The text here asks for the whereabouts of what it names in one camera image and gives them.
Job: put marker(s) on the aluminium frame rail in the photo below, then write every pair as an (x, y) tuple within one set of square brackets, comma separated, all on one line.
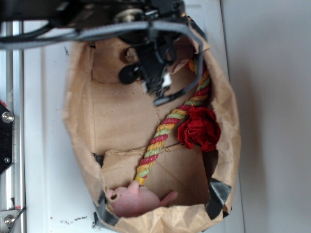
[(12, 181)]

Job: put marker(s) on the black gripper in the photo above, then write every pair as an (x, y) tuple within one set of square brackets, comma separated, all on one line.
[(154, 58)]

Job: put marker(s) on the pink plush toy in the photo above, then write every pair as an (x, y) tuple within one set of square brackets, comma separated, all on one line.
[(136, 200)]

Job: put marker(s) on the brown paper bag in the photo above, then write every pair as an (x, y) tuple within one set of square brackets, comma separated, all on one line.
[(110, 125)]

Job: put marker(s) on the brown rough rock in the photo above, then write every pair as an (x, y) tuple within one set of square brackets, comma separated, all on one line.
[(129, 56)]

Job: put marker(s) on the black metal bracket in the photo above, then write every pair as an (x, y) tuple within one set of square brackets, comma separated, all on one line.
[(6, 137)]

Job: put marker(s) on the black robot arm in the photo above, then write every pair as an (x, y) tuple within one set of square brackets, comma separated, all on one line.
[(132, 21)]

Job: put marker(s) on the red crumpled cloth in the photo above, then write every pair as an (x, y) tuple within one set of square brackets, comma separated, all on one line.
[(200, 129)]

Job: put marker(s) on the white plastic tray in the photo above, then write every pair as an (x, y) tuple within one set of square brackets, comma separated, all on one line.
[(57, 200)]

